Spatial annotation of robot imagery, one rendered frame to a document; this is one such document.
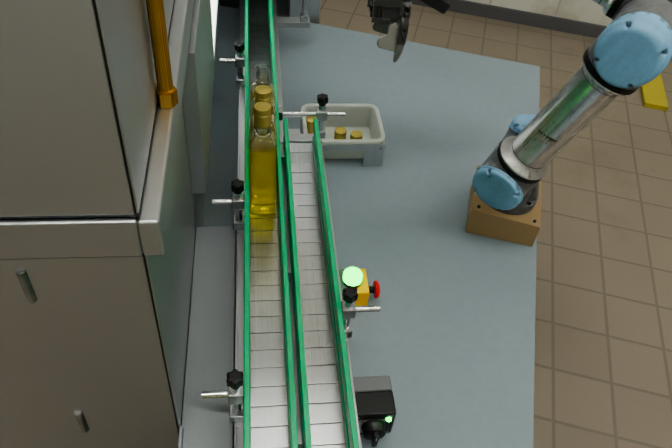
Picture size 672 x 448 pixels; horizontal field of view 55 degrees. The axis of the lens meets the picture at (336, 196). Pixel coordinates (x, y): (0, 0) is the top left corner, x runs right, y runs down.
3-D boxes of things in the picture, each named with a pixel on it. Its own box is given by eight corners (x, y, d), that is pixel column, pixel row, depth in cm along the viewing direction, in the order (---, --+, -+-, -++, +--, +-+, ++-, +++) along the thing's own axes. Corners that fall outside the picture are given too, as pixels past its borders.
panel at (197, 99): (209, -9, 200) (202, -126, 176) (219, -9, 200) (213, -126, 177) (192, 193, 136) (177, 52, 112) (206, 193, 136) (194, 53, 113)
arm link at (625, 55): (524, 189, 155) (702, 20, 113) (499, 225, 145) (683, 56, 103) (484, 157, 156) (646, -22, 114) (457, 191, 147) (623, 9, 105)
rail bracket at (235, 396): (205, 407, 113) (200, 366, 104) (245, 405, 114) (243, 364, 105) (204, 429, 110) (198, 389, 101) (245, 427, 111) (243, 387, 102)
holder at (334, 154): (281, 128, 191) (281, 107, 185) (373, 128, 194) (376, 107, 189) (283, 167, 179) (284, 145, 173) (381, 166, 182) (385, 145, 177)
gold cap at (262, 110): (274, 125, 132) (274, 108, 129) (259, 130, 131) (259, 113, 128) (265, 116, 134) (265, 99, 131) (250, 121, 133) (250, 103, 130)
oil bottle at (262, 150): (250, 197, 151) (249, 124, 136) (274, 197, 151) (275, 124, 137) (250, 214, 147) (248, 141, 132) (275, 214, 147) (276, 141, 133)
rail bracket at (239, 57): (221, 80, 184) (218, 38, 175) (245, 80, 185) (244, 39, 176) (220, 88, 181) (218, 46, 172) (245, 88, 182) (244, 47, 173)
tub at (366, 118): (299, 127, 191) (300, 102, 185) (374, 126, 194) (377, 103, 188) (302, 166, 179) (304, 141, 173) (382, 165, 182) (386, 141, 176)
